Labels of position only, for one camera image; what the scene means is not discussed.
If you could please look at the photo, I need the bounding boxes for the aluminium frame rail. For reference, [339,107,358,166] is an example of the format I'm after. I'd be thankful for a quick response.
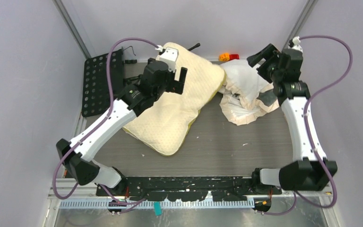
[58,183,332,212]

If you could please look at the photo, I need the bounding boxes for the cream yellow pillow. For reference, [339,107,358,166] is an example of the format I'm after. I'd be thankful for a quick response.
[123,42,226,156]

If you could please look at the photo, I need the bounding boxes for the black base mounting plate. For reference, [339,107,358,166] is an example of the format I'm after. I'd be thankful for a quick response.
[96,176,282,202]

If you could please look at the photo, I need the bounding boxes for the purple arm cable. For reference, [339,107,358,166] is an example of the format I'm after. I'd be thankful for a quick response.
[52,37,165,214]
[256,35,354,216]

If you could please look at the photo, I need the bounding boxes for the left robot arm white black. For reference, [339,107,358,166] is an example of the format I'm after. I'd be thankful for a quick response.
[56,60,188,196]

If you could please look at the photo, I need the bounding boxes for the black folding stand legs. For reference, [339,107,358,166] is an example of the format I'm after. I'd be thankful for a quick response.
[122,43,201,87]

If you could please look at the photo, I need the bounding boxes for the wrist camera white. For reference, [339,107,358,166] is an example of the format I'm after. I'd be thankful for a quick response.
[157,47,179,72]
[288,36,303,52]

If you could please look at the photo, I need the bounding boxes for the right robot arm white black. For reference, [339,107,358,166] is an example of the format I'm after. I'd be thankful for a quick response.
[247,44,337,194]

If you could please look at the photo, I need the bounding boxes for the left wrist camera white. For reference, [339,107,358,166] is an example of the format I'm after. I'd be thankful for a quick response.
[157,47,179,72]

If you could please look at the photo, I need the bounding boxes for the red toy block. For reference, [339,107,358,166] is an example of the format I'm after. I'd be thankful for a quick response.
[229,54,240,61]

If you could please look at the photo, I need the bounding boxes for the cream ruffled pillowcase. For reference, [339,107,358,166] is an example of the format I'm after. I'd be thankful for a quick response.
[219,60,279,126]

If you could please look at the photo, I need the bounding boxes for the black perforated music stand tray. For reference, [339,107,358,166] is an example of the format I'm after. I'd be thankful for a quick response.
[81,49,125,117]

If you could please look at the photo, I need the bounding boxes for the orange toy block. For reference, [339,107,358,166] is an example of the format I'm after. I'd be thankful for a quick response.
[218,52,230,61]

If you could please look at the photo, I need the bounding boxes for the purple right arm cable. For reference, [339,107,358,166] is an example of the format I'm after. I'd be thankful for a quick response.
[256,35,354,216]

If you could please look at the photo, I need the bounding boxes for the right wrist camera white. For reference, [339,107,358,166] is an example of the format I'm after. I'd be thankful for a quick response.
[288,36,303,52]

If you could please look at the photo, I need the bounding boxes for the teal tape piece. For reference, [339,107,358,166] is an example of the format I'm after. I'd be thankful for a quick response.
[154,201,162,216]

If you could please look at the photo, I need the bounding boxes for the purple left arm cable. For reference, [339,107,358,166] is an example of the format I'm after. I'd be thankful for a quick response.
[52,37,165,214]

